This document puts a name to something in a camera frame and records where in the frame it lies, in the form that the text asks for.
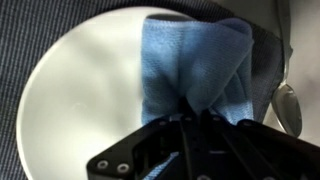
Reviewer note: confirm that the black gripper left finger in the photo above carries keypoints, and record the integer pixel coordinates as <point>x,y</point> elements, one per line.
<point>126,156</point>

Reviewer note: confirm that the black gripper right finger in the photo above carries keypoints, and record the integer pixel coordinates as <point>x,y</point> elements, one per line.
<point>253,153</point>

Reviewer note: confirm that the blue microfibre towel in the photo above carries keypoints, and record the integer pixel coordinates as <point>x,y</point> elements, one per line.
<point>193,60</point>

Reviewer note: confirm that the white round plate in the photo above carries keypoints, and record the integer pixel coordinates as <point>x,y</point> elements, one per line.
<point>83,100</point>

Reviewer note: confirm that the metal spoon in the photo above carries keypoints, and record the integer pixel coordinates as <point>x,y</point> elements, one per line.
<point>288,106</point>

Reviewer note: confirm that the dark blue placemat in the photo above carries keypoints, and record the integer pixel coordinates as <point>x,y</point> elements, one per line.
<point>20,40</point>

